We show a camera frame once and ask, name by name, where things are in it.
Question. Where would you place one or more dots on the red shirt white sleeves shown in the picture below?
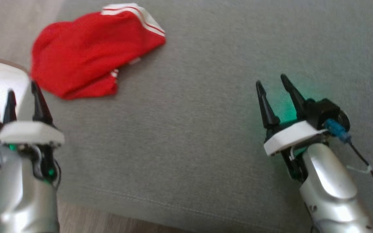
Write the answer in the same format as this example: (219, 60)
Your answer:
(89, 51)

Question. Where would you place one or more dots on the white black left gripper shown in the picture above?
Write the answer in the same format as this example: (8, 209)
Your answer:
(28, 132)

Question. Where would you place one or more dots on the grey sofa seat cushion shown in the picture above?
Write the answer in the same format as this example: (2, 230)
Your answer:
(206, 113)

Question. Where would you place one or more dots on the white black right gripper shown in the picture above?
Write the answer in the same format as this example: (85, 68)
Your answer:
(290, 137)

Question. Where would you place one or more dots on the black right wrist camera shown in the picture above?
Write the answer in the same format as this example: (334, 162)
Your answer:
(325, 111)

